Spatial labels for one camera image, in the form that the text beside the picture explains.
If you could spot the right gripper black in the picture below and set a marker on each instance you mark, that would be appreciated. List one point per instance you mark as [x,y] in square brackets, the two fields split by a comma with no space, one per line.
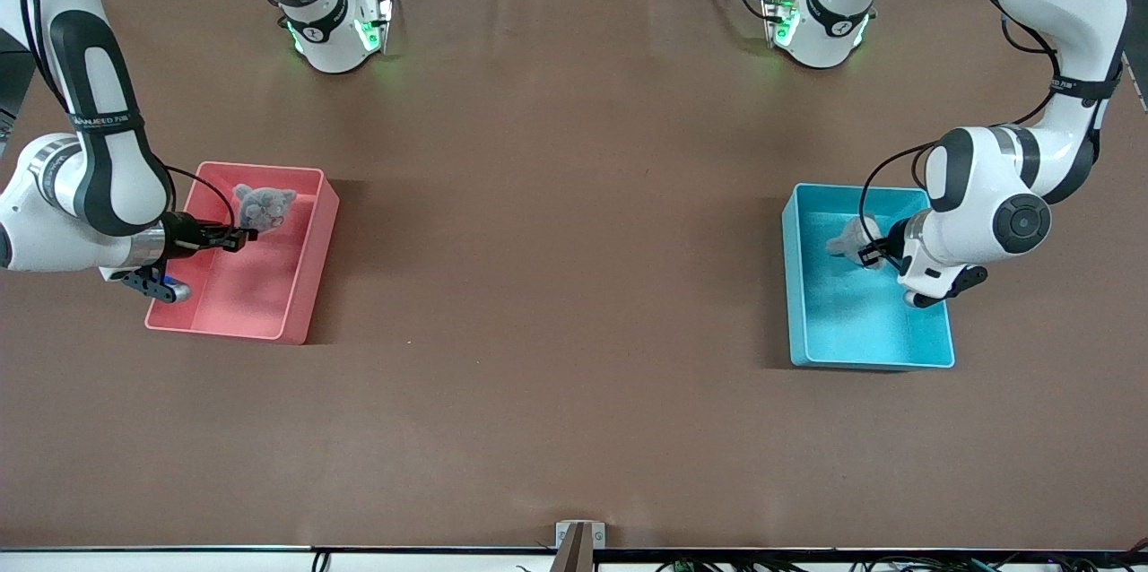
[186,232]

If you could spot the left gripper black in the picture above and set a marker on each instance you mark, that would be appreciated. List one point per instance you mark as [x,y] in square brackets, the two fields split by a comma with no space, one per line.
[893,245]

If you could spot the grey plush toy white face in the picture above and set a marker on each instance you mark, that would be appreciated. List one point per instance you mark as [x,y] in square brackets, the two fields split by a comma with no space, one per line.
[847,240]

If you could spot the plain grey plush toy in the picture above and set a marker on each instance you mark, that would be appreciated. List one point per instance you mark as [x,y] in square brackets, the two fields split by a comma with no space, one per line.
[265,204]

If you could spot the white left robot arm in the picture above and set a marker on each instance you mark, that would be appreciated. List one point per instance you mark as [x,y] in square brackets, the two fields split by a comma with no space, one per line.
[1013,195]

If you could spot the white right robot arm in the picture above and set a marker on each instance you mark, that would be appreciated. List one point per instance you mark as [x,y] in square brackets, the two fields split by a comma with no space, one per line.
[99,151]

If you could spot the pink plastic box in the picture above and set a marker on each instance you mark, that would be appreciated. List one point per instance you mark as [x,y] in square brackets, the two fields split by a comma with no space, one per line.
[242,294]

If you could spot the blue plastic box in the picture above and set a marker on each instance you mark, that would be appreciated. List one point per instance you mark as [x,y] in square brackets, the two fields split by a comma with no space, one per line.
[852,321]

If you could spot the metal base connector plate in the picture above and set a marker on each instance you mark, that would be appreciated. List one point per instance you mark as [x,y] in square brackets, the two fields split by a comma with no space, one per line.
[381,16]
[776,12]

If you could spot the metal table edge bracket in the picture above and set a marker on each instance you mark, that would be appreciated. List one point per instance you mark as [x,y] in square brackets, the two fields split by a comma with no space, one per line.
[562,534]

